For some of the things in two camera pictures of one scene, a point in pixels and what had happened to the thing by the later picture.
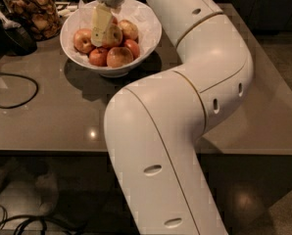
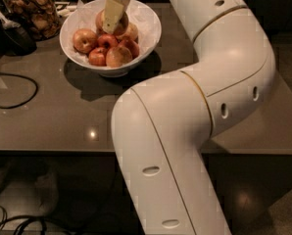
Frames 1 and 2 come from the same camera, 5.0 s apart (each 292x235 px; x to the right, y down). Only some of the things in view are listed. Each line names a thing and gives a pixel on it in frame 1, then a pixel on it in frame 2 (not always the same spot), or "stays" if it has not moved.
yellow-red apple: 113,36 → 120,27
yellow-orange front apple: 119,57 stays
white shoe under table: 47,194 stays
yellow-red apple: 129,29 stays
